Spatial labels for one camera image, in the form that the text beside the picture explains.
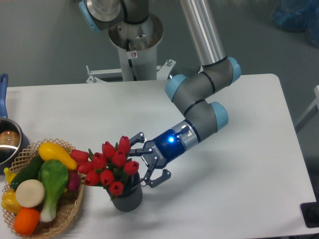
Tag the green bok choy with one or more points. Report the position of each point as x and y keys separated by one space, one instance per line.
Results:
x=54 y=176

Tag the purple red onion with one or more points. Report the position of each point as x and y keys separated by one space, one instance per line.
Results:
x=74 y=181

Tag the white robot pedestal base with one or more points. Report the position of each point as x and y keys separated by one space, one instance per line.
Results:
x=137 y=50

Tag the white frame at right edge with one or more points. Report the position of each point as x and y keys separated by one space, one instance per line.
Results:
x=309 y=112

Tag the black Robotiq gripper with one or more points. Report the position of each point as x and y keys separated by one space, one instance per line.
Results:
x=162 y=149

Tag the dark green cucumber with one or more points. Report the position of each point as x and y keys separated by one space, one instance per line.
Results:
x=30 y=171

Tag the black device at table edge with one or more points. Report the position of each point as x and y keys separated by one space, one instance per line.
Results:
x=310 y=212

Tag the red tulip bouquet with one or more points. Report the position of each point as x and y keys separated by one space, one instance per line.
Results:
x=111 y=168

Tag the yellow squash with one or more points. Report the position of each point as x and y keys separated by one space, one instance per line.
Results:
x=49 y=151

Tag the yellow bell pepper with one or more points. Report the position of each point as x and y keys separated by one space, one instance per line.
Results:
x=9 y=202

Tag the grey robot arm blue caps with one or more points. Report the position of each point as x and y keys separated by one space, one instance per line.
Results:
x=201 y=119

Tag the dark grey ribbed vase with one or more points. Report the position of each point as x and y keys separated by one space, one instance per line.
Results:
x=132 y=195

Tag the orange fruit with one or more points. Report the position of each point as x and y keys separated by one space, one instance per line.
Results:
x=26 y=221

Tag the cream round bun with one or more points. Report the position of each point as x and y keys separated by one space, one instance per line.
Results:
x=30 y=193

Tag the blue handled saucepan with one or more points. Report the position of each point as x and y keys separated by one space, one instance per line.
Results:
x=12 y=138

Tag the blue plastic bag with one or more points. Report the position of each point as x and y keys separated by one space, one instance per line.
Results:
x=298 y=16

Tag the yellow banana tip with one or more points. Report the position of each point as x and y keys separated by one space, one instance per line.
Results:
x=9 y=176

